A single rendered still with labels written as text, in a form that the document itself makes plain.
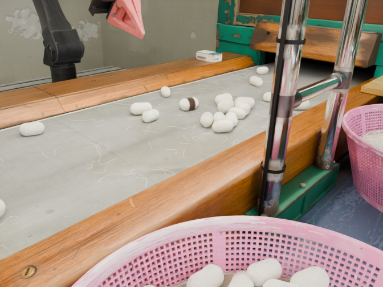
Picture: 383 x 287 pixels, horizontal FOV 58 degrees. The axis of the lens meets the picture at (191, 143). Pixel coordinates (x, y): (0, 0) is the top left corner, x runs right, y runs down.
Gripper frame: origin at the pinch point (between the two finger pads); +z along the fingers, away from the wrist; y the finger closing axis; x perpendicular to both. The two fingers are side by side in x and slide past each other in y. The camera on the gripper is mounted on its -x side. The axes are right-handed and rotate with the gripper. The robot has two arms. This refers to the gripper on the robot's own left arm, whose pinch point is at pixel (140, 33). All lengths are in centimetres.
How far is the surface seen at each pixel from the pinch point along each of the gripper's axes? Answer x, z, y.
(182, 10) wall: 72, -77, 120
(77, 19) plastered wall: 137, -137, 99
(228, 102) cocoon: -4.4, 20.7, 3.8
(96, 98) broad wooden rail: 8.7, 6.3, -10.1
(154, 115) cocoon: -0.3, 17.0, -8.5
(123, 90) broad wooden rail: 8.7, 6.0, -3.7
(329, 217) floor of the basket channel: -12.4, 43.5, -3.7
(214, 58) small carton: 7.9, 3.2, 25.5
